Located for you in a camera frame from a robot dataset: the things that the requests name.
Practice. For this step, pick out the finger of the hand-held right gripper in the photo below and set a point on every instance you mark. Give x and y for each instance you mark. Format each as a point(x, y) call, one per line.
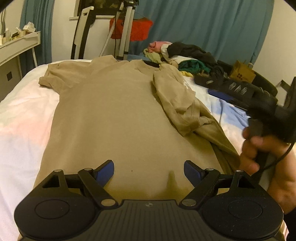
point(227, 97)
point(212, 83)

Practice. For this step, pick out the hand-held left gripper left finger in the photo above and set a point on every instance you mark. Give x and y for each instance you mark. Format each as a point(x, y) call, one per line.
point(105, 172)

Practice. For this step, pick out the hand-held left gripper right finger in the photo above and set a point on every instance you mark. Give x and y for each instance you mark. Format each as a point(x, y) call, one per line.
point(193, 172)

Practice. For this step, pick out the tan printed t-shirt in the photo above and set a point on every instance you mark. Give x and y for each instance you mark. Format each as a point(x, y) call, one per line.
point(111, 115)

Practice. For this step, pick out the person's right forearm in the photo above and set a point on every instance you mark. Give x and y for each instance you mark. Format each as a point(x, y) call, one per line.
point(284, 185)

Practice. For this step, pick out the pile of mixed clothes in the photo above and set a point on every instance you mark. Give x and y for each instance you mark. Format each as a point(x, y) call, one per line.
point(185, 53)

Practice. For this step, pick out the person's right hand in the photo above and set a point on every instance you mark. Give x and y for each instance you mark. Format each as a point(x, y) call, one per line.
point(275, 148)

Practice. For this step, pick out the yellow cardboard box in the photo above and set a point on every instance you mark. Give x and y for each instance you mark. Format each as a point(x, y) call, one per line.
point(240, 71)

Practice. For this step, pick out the black sofa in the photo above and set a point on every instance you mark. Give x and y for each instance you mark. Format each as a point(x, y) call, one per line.
point(263, 81)

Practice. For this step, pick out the wide blue curtain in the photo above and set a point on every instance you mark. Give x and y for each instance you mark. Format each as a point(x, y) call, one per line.
point(208, 23)

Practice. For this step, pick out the blue cloth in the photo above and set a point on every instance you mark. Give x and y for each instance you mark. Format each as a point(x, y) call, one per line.
point(136, 57)

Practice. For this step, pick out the red fuzzy cloth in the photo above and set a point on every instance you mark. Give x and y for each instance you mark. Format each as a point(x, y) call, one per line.
point(138, 30)

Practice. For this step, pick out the pastel tie-dye bed blanket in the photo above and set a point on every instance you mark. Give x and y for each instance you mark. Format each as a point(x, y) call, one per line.
point(18, 127)

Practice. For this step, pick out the silver tripod stand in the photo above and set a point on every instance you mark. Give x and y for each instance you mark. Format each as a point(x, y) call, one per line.
point(126, 34)

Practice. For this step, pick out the dark window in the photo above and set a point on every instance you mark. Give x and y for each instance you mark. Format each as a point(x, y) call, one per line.
point(104, 7)

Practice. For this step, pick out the white chair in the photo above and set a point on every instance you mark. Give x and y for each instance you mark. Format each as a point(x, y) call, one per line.
point(81, 27)

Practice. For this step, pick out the white vanity desk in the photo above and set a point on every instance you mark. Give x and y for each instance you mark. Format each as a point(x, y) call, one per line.
point(13, 51)

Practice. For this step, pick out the dark cosmetics box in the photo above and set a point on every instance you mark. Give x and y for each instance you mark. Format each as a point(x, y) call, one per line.
point(18, 36)

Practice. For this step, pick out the narrow blue curtain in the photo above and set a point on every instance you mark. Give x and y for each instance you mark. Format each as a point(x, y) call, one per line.
point(41, 23)

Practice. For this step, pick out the white tissue box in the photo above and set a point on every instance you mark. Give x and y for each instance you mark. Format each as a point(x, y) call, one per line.
point(29, 27)

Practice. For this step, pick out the row of cosmetic bottles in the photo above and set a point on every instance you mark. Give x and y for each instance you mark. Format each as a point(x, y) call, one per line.
point(5, 37)

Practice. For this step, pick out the black wall socket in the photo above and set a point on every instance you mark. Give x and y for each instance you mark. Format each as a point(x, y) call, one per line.
point(9, 76)

